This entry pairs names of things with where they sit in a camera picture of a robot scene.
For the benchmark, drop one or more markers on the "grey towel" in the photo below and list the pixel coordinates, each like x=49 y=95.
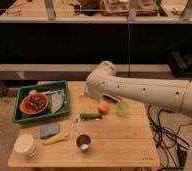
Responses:
x=57 y=102

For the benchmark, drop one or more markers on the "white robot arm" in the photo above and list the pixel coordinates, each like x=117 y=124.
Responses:
x=174 y=95

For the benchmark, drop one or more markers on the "light green cup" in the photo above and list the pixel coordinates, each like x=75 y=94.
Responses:
x=122 y=108

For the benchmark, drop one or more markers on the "metal cup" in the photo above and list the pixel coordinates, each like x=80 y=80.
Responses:
x=83 y=142

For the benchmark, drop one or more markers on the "orange peach toy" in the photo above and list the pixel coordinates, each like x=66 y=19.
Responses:
x=103 y=107

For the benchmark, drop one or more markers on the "brown striped block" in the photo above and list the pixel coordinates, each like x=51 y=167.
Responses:
x=110 y=98

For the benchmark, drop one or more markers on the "wooden table board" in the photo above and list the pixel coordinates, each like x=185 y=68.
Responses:
x=116 y=142

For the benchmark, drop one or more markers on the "yellow banana toy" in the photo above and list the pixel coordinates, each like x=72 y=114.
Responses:
x=56 y=138

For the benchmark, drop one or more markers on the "white utensil in tray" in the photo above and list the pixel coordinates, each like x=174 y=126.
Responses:
x=33 y=92

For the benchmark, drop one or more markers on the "orange bowl with food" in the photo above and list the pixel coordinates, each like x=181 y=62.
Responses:
x=34 y=104

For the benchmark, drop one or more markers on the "blue sponge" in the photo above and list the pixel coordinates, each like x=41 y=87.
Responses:
x=49 y=130

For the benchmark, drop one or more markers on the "metal shelf rack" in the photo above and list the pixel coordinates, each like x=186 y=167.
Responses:
x=67 y=39

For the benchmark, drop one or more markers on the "green plastic tray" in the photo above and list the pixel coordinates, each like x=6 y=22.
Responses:
x=23 y=119

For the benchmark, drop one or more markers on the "black box on shelf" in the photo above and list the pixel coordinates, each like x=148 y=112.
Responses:
x=180 y=65

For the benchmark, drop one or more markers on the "white stacked bowls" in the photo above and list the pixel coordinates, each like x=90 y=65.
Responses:
x=25 y=145

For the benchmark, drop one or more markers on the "black power adapter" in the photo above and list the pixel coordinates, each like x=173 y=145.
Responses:
x=182 y=156

